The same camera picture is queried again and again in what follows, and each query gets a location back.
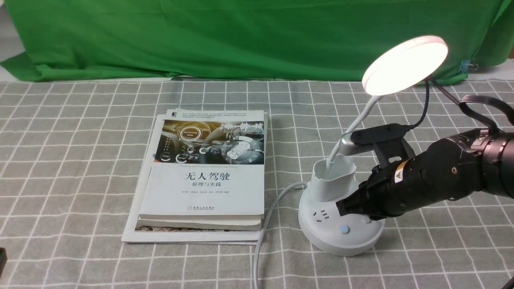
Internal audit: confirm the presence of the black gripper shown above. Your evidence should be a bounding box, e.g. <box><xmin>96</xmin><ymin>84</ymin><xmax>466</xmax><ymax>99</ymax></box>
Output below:
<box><xmin>336</xmin><ymin>138</ymin><xmax>483</xmax><ymax>221</ymax></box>

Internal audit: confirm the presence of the white desk lamp with socket base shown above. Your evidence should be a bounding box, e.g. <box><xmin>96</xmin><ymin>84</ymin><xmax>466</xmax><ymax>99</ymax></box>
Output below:
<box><xmin>298</xmin><ymin>35</ymin><xmax>449</xmax><ymax>256</ymax></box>

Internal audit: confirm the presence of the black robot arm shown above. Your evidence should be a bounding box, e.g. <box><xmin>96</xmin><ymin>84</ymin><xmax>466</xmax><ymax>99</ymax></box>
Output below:
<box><xmin>336</xmin><ymin>129</ymin><xmax>514</xmax><ymax>221</ymax></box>

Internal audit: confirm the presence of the white autonomous driving book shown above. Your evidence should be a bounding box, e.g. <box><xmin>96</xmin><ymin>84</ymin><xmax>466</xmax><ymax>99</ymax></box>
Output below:
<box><xmin>139</xmin><ymin>110</ymin><xmax>265</xmax><ymax>221</ymax></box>

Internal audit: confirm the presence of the blue binder clip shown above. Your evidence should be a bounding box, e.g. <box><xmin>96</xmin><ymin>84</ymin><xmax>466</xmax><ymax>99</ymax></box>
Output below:
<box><xmin>458</xmin><ymin>60</ymin><xmax>479</xmax><ymax>74</ymax></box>

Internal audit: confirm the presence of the large white bottom book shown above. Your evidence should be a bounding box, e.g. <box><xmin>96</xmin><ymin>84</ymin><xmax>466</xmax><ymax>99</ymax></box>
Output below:
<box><xmin>121</xmin><ymin>114</ymin><xmax>261</xmax><ymax>245</ymax></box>

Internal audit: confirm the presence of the dark object at left edge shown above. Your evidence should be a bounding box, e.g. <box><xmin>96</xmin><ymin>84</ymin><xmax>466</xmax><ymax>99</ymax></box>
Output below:
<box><xmin>0</xmin><ymin>247</ymin><xmax>8</xmax><ymax>278</ymax></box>

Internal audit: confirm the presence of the green backdrop cloth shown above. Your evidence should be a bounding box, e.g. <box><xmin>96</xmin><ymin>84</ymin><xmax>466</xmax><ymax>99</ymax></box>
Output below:
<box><xmin>1</xmin><ymin>0</ymin><xmax>513</xmax><ymax>83</ymax></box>

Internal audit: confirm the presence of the white lamp power cable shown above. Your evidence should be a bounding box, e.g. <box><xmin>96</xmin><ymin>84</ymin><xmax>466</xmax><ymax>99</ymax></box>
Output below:
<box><xmin>251</xmin><ymin>181</ymin><xmax>310</xmax><ymax>289</ymax></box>

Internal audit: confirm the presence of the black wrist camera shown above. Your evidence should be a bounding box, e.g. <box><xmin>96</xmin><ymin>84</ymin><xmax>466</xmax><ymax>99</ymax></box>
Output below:
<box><xmin>339</xmin><ymin>123</ymin><xmax>415</xmax><ymax>169</ymax></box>

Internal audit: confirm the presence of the black camera cable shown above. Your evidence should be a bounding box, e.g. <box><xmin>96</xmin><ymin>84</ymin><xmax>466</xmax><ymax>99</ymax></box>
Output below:
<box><xmin>406</xmin><ymin>79</ymin><xmax>430</xmax><ymax>131</ymax></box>

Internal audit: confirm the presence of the black flat ribbon cable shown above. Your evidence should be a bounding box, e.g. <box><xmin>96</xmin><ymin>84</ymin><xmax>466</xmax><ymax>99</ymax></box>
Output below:
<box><xmin>430</xmin><ymin>78</ymin><xmax>514</xmax><ymax>135</ymax></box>

